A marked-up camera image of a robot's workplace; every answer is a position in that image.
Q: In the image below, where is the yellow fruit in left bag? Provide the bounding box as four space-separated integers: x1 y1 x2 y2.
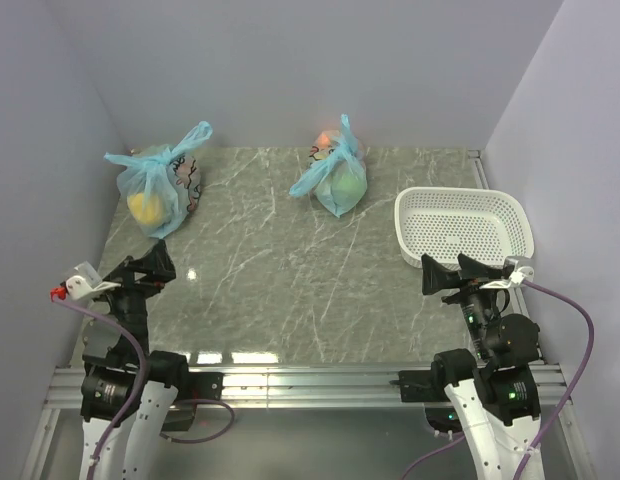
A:
127 193 166 228

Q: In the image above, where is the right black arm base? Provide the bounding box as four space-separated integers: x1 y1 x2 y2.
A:
389 370 462 439

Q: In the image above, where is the green fruit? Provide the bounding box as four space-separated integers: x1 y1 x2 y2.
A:
330 170 367 205

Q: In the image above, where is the knotted blue bag left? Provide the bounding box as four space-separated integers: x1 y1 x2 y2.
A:
104 121 213 239

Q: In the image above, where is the aluminium rail frame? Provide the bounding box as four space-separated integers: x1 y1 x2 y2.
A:
19 149 599 480

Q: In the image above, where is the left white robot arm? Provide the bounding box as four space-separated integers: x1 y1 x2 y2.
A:
80 240 192 479

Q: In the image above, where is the blue plastic bag with print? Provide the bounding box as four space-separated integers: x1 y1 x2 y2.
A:
289 114 368 218

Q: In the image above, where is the white perforated plastic basket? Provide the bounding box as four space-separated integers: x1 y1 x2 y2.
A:
394 187 534 269

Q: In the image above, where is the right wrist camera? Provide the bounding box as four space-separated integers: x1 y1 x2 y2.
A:
481 256 534 290

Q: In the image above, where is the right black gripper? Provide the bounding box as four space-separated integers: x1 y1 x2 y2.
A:
420 251 505 357

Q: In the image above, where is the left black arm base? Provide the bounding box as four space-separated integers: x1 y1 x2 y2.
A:
162 372 224 434

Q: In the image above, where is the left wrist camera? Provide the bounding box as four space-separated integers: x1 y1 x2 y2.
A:
50 261 121 301

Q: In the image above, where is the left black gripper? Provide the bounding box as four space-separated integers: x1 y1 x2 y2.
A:
92 238 174 357

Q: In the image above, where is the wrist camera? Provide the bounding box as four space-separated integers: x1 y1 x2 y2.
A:
481 256 534 290
50 261 121 301

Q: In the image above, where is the orange persimmon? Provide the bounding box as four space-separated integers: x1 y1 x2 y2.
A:
314 130 340 150

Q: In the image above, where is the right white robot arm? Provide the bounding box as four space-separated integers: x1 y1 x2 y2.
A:
421 254 541 479

